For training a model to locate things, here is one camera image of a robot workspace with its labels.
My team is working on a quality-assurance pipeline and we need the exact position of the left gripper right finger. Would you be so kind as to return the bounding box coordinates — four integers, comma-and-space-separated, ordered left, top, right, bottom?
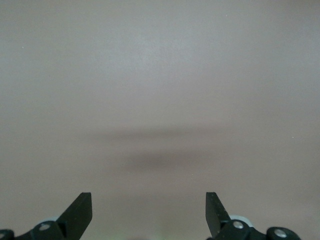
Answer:
205, 191, 301, 240

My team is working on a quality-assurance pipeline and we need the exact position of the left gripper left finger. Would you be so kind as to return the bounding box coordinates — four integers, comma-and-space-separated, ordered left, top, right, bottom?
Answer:
0, 191, 93, 240

